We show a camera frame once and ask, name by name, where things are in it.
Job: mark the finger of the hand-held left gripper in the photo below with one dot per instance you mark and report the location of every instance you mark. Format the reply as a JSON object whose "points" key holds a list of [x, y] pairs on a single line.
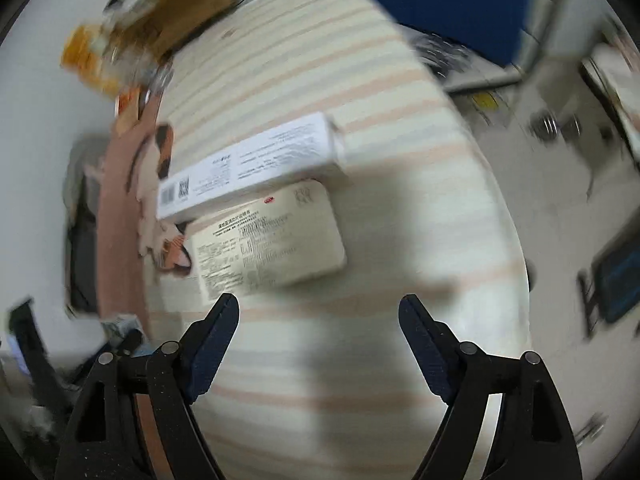
{"points": [[127, 342]]}

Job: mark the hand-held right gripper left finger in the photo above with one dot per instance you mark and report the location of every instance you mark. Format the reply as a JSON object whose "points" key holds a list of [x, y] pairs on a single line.
{"points": [[212, 350]]}

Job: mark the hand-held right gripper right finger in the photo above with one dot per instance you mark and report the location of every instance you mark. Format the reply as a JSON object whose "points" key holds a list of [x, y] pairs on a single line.
{"points": [[425, 350]]}

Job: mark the cream printed leaflet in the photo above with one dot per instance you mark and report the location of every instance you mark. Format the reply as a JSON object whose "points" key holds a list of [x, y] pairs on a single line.
{"points": [[280, 250]]}

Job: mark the long white box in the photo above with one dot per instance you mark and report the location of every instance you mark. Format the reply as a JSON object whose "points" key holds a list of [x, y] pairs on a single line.
{"points": [[250, 165]]}

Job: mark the pink tablecloth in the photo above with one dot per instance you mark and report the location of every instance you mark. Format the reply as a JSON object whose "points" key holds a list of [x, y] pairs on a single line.
{"points": [[117, 240]]}

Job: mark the striped tablecloth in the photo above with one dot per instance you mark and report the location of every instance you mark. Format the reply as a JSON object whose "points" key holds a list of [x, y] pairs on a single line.
{"points": [[400, 185]]}

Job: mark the red tube box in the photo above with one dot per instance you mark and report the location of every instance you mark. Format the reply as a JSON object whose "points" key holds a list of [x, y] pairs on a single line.
{"points": [[131, 102]]}

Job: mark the yellow smiley plastic bag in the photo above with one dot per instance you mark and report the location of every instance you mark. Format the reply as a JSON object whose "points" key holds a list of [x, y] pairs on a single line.
{"points": [[485, 105]]}

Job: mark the metal dumbbell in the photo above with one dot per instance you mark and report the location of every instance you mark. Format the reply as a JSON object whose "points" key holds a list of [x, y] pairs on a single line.
{"points": [[555, 127]]}

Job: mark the clear pump bottle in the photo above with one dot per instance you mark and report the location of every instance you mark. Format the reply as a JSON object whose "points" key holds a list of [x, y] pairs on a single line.
{"points": [[161, 80]]}

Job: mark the yellow snack bag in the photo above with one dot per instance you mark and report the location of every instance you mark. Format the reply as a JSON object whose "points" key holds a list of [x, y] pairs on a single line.
{"points": [[92, 60]]}

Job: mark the beige patterned cloth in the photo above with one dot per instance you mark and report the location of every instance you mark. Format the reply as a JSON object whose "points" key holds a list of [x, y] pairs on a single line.
{"points": [[622, 90]]}

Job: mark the cardboard box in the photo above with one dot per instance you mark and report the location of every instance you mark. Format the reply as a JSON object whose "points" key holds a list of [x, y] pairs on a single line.
{"points": [[175, 10]]}

